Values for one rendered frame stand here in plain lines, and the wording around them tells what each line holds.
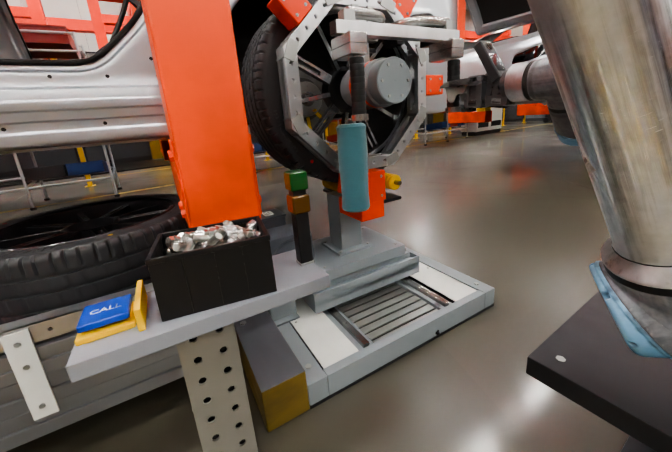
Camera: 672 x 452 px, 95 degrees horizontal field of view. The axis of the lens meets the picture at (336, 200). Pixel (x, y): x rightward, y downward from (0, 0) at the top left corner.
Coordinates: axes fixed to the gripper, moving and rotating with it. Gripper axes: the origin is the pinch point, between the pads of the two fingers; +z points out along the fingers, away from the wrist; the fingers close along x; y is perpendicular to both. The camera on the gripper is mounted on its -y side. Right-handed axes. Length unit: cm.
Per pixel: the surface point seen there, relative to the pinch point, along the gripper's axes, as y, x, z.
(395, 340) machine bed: 75, -27, -5
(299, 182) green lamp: 19, -55, -10
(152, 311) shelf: 38, -86, -8
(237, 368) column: 53, -74, -13
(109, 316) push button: 35, -91, -11
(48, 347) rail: 50, -108, 13
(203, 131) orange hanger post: 8, -70, 5
